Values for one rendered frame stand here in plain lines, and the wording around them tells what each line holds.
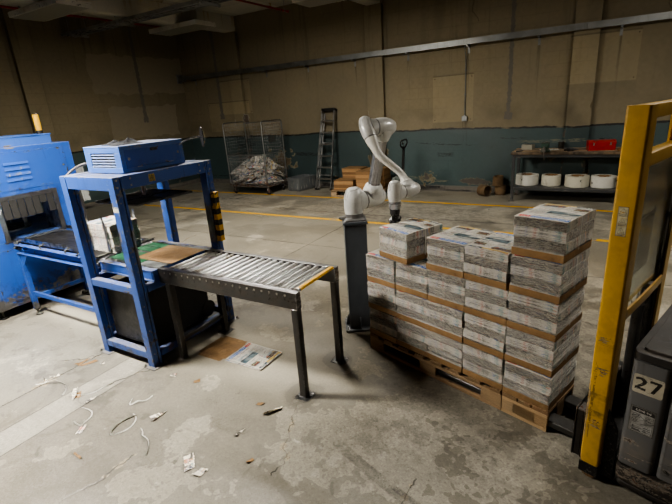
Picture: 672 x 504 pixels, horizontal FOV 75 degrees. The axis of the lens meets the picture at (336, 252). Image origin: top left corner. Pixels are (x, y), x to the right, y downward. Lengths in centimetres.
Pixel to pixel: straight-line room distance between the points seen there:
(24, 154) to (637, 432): 570
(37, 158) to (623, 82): 879
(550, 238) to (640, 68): 707
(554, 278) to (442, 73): 766
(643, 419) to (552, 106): 748
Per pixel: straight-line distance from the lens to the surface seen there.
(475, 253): 281
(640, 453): 272
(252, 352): 386
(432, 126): 996
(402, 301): 330
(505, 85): 959
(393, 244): 318
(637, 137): 217
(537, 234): 260
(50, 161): 591
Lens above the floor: 193
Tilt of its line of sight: 18 degrees down
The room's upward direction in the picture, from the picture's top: 4 degrees counter-clockwise
